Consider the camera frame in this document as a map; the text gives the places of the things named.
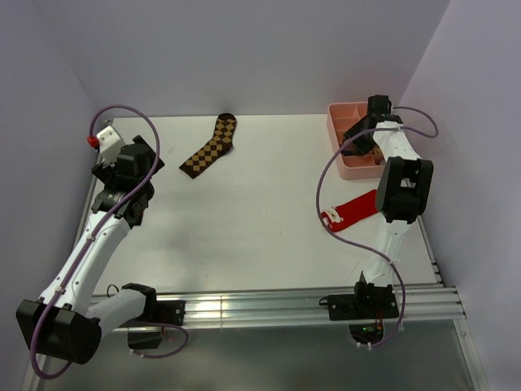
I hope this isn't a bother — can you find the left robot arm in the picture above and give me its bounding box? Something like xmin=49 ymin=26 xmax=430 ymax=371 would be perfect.
xmin=15 ymin=136 xmax=164 ymax=364

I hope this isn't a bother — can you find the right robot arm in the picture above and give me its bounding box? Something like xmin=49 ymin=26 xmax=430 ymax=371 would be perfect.
xmin=344 ymin=94 xmax=434 ymax=288

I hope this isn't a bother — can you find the pink compartment tray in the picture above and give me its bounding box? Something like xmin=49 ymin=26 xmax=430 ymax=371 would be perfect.
xmin=326 ymin=101 xmax=386 ymax=180

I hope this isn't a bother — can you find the brown tan argyle sock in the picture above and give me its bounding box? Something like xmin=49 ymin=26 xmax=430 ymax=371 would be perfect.
xmin=179 ymin=113 xmax=237 ymax=179

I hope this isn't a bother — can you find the red santa sock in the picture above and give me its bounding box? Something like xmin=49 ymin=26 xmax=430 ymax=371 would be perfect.
xmin=320 ymin=190 xmax=378 ymax=233

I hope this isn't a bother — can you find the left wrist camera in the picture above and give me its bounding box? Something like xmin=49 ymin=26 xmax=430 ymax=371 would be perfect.
xmin=87 ymin=125 xmax=125 ymax=165

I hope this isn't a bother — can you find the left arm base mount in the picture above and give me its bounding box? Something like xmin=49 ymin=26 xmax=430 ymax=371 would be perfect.
xmin=123 ymin=300 xmax=189 ymax=358

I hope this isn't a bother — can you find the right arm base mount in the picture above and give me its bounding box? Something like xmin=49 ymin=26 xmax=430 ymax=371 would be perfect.
xmin=318 ymin=286 xmax=403 ymax=349

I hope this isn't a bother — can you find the aluminium frame rail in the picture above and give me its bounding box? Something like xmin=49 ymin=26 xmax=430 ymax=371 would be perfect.
xmin=158 ymin=285 xmax=466 ymax=330

